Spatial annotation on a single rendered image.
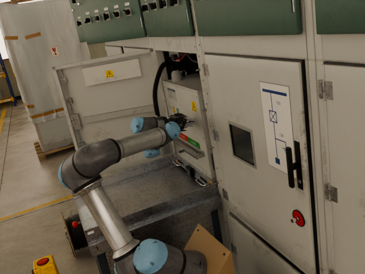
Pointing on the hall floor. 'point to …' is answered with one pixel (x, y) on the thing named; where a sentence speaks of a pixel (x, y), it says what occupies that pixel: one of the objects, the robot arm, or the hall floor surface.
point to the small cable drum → (75, 233)
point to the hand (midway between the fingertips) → (190, 121)
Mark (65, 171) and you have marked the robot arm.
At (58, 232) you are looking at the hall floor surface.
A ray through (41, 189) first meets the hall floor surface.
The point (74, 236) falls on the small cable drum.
